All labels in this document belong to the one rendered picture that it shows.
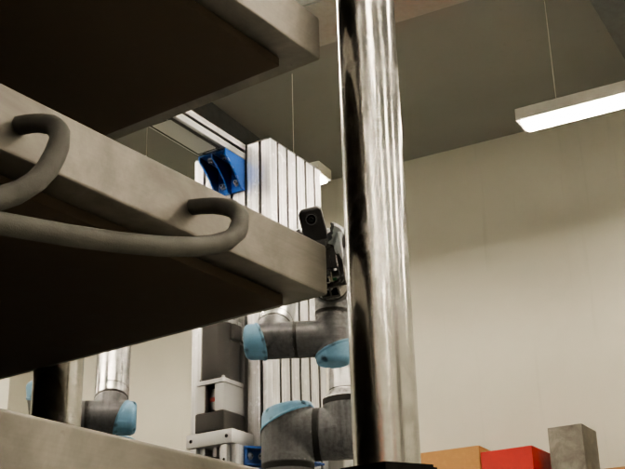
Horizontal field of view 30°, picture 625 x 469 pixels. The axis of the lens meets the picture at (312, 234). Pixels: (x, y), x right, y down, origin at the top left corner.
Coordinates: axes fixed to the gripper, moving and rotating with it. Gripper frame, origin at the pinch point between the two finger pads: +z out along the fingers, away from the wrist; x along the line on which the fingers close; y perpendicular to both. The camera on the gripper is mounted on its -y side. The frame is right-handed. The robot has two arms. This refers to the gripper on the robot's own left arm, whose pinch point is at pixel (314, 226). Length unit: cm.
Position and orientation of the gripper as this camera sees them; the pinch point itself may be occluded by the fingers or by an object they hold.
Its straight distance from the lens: 213.3
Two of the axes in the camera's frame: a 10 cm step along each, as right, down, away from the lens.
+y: 1.6, 9.1, -3.9
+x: -9.8, 1.9, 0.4
